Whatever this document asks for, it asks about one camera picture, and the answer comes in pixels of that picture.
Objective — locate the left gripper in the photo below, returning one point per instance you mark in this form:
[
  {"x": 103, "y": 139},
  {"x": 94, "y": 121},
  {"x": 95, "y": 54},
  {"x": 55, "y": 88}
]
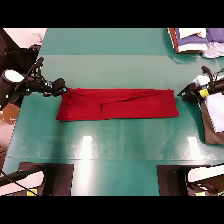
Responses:
[{"x": 60, "y": 87}]

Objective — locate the red T-shirt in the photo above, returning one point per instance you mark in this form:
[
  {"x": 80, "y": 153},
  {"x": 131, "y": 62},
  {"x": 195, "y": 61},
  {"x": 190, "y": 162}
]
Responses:
[{"x": 133, "y": 105}]

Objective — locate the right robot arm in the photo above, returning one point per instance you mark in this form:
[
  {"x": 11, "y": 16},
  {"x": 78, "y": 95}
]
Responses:
[{"x": 191, "y": 91}]

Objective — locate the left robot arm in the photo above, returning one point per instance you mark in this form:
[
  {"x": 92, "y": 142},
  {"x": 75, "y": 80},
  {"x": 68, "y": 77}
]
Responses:
[{"x": 33, "y": 85}]

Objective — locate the white garment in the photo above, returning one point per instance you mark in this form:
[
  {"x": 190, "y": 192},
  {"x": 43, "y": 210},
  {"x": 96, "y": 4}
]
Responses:
[
  {"x": 191, "y": 32},
  {"x": 216, "y": 111}
]

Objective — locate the purple garment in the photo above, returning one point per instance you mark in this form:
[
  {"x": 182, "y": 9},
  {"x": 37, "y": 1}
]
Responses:
[{"x": 195, "y": 40}]

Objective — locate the pale lilac garment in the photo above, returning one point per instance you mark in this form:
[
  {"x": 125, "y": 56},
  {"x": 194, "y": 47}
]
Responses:
[{"x": 215, "y": 50}]

